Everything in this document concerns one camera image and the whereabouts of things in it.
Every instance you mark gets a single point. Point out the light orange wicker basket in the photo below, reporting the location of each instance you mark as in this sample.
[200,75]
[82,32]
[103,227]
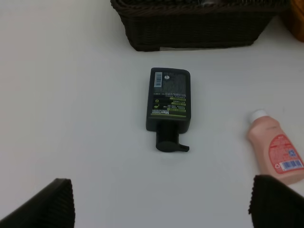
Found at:
[293,19]

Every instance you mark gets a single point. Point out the pink lotion bottle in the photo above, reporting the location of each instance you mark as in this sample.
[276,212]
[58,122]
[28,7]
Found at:
[275,153]

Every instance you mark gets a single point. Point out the dark green pump bottle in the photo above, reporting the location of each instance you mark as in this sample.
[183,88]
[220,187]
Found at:
[169,107]

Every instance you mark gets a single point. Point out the dark brown wicker basket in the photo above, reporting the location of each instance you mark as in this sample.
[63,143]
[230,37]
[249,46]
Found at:
[151,25]

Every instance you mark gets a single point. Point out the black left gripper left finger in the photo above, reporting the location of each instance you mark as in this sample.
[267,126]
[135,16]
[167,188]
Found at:
[52,207]

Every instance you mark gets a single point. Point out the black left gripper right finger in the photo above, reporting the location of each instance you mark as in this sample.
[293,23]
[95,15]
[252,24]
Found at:
[275,205]

